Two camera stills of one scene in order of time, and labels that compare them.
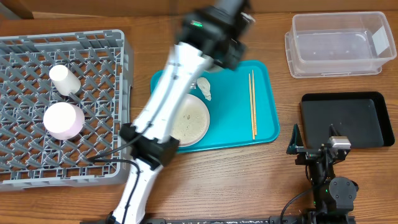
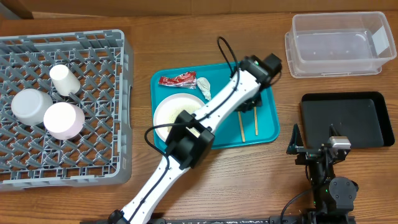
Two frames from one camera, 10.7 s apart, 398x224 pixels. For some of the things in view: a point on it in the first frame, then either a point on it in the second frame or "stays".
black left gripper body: [232, 51] -> [255, 102]
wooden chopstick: [251, 107] -> [241, 127]
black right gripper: [313, 150] stays
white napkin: [204, 86] stays
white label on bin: [380, 40] stays
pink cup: [63, 121] stays
